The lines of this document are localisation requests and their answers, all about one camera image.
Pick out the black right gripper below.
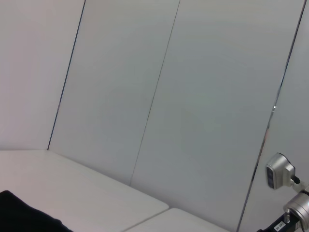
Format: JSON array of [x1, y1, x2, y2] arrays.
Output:
[[256, 213, 305, 232]]

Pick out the black shirt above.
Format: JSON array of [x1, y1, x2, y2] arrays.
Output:
[[0, 190, 73, 232]]

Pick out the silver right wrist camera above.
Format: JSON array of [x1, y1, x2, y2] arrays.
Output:
[[265, 152, 309, 195]]

